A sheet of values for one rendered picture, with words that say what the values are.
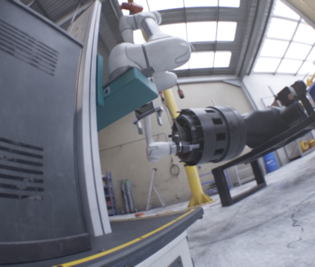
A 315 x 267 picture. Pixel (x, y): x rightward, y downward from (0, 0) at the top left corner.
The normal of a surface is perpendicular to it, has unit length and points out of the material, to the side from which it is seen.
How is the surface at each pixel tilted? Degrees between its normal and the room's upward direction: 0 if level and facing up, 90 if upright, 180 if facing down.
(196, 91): 90
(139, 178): 90
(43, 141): 90
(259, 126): 90
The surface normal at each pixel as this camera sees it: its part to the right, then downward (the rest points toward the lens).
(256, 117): -0.07, -0.38
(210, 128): 0.29, -0.27
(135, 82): 0.22, 0.89
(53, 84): 0.84, -0.38
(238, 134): 0.33, 0.01
